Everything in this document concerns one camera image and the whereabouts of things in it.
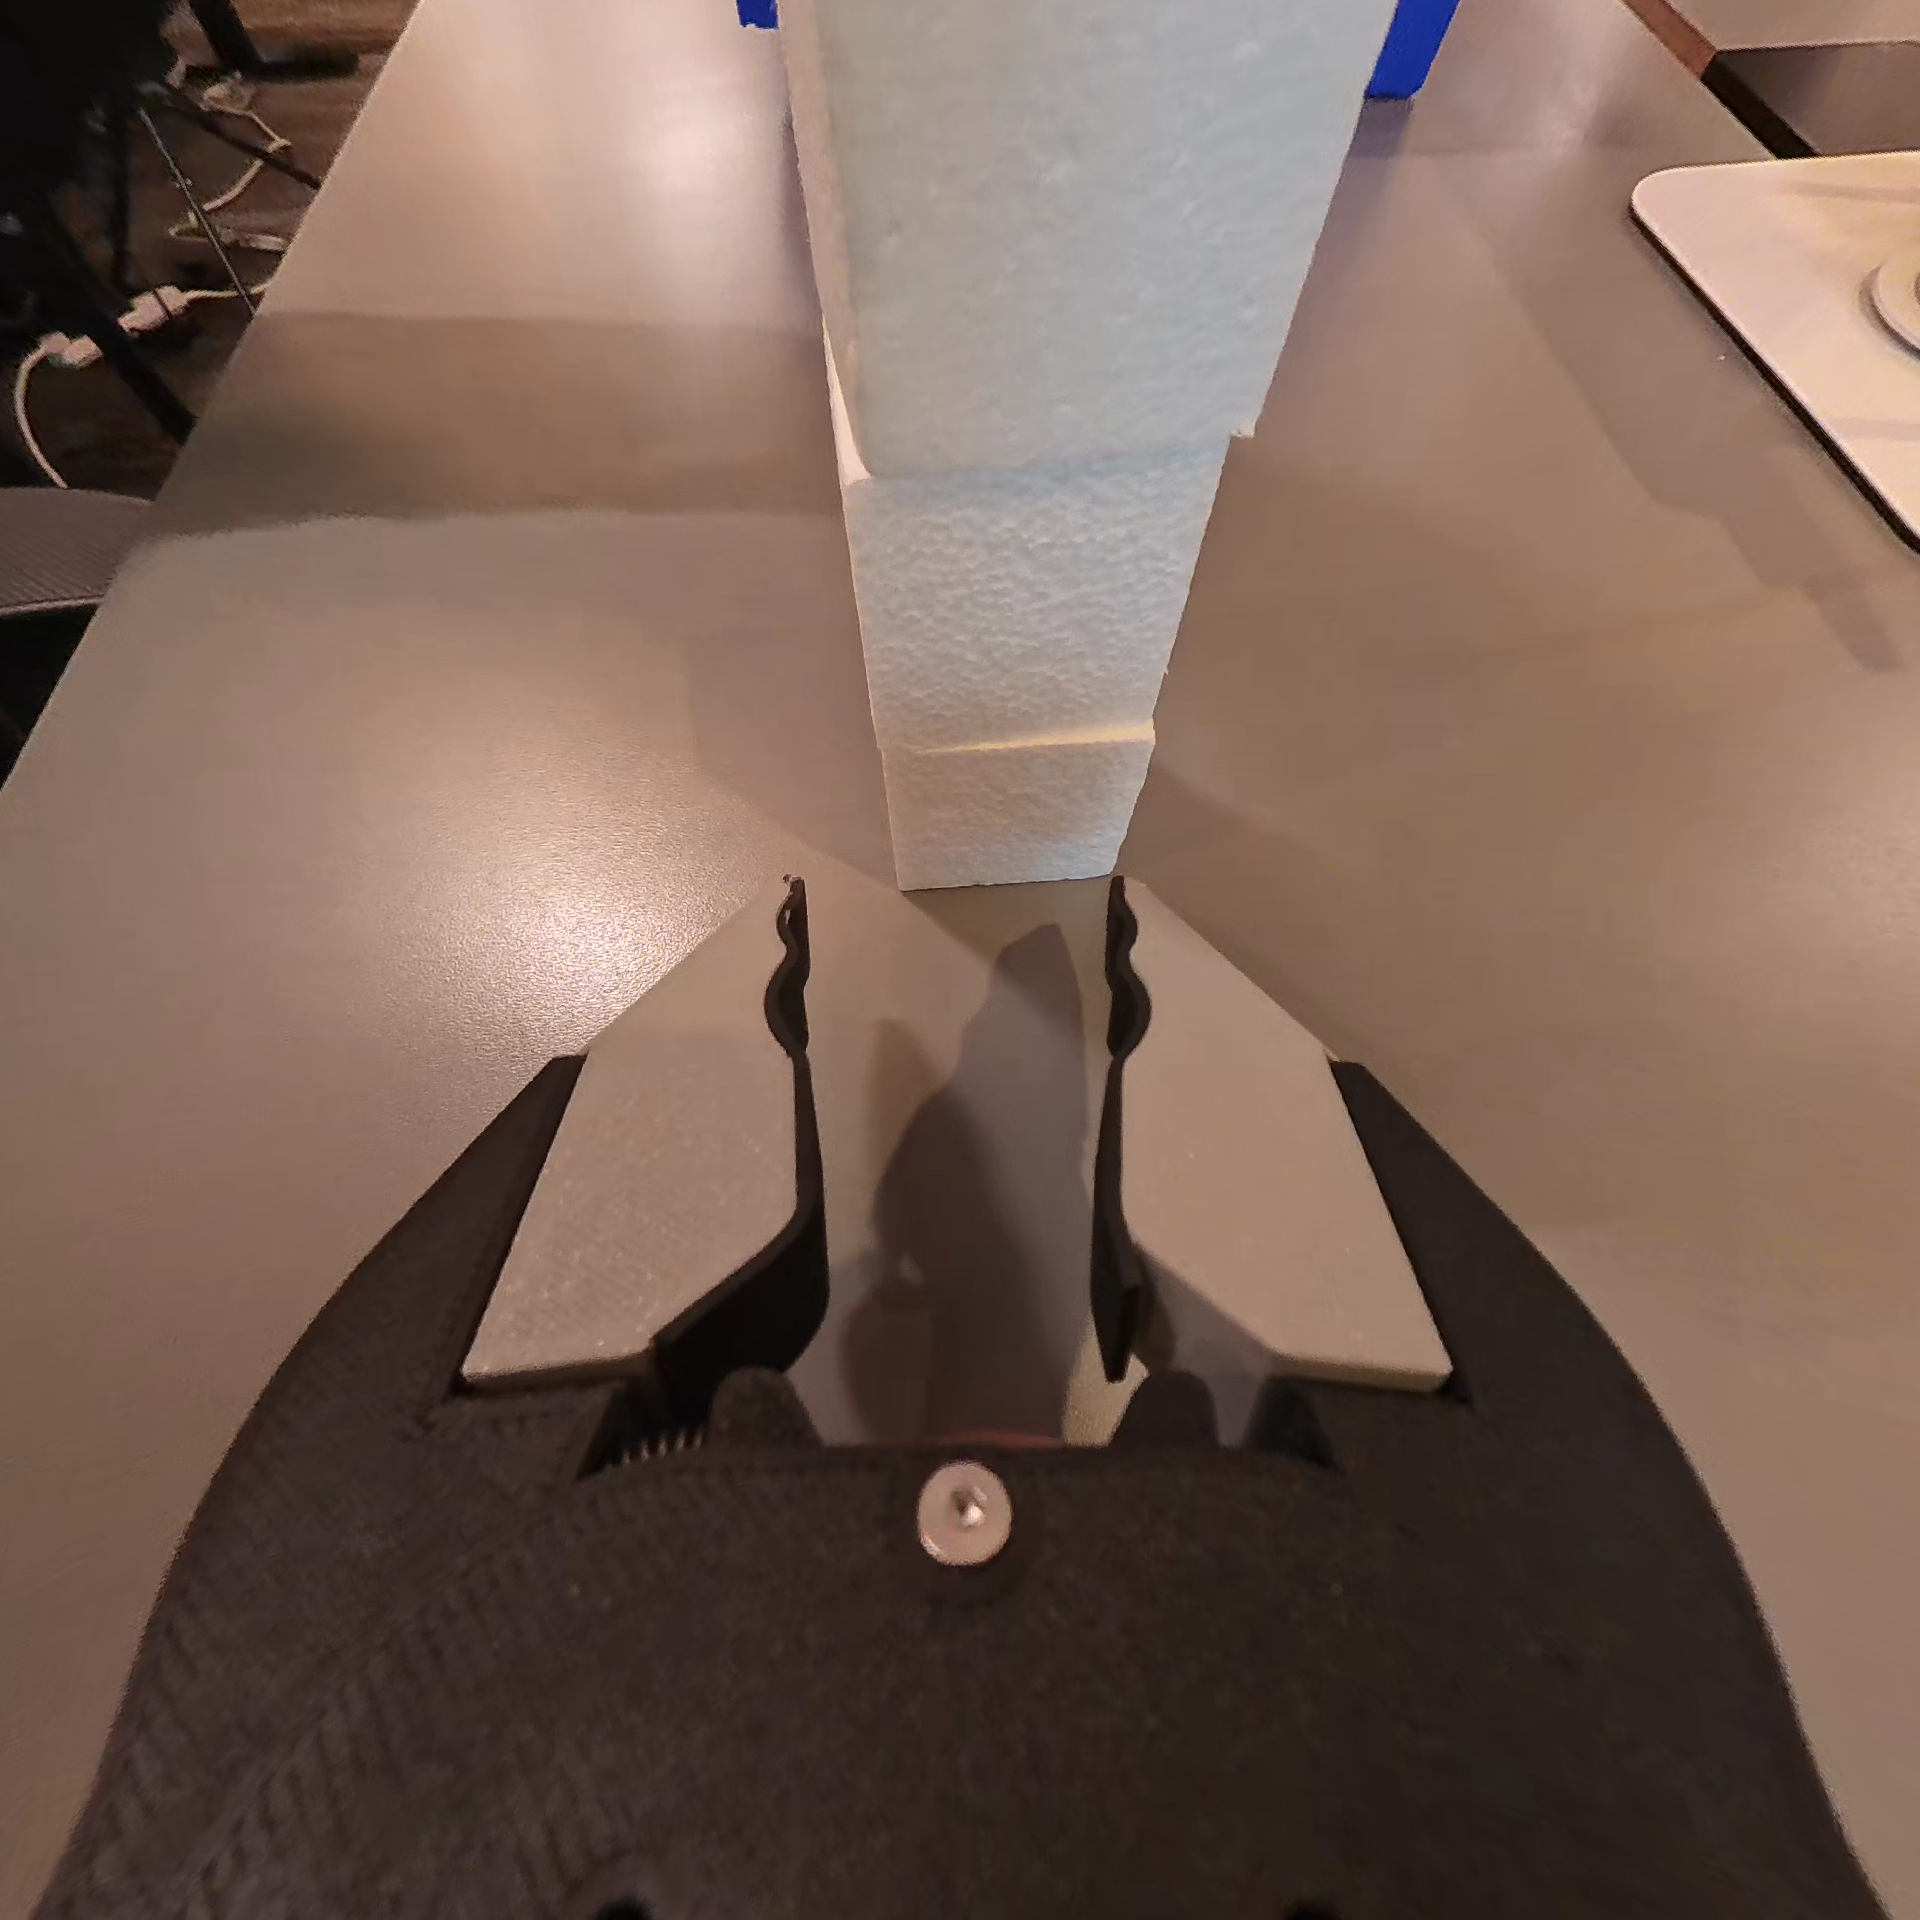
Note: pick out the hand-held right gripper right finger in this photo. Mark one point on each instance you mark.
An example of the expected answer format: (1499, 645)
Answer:
(1278, 1212)

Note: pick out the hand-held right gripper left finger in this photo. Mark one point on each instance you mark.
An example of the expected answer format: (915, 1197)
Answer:
(660, 1197)

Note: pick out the white foam cube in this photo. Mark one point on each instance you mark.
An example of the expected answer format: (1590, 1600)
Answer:
(1007, 821)
(1080, 224)
(1038, 604)

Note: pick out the grey mesh chair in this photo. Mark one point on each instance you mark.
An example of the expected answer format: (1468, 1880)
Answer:
(63, 550)

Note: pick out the white adjustable stand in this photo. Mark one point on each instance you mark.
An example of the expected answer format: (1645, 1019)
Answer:
(1756, 269)

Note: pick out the blue plastic bin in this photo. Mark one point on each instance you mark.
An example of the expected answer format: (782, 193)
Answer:
(1412, 44)

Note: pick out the black rectangular desk plate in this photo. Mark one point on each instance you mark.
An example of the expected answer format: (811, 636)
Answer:
(1831, 104)

